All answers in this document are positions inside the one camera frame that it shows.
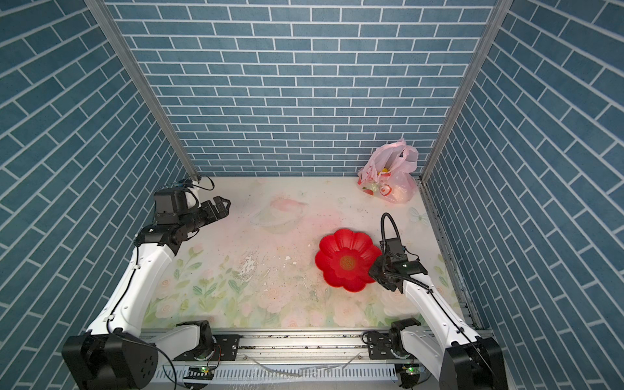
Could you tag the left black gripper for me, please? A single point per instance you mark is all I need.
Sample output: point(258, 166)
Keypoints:
point(214, 216)

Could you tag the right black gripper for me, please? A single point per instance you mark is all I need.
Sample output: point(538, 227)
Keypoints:
point(374, 271)

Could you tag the red flower-shaped plate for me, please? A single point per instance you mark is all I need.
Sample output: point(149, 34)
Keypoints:
point(345, 259)

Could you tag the pink plastic bag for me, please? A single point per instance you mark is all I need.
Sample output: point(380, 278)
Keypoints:
point(388, 174)

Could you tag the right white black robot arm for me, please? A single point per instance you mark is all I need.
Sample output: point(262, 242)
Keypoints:
point(438, 321)

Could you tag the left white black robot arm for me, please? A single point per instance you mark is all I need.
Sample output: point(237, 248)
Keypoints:
point(110, 353)

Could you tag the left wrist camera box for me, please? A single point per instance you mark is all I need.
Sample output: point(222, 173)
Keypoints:
point(175, 201)

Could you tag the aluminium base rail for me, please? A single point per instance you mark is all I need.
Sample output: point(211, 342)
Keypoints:
point(252, 358)

